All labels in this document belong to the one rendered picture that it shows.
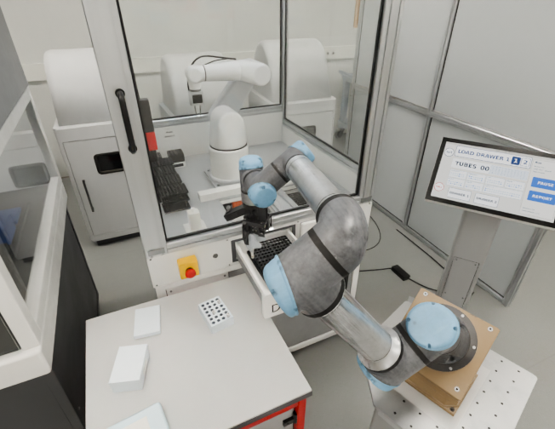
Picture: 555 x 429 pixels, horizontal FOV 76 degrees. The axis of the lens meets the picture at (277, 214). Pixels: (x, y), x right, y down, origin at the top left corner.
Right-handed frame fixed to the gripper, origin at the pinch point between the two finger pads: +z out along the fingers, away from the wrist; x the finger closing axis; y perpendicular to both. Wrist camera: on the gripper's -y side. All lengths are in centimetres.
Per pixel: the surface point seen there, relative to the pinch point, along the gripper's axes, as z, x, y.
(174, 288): 22.7, -8.8, -31.4
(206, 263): 14.0, 0.3, -20.4
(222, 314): 19.3, -17.0, -4.7
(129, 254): 101, 74, -144
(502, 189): -4, 68, 90
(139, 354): 16.5, -42.0, -20.7
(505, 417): 23, -21, 86
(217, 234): 1.4, 4.5, -16.1
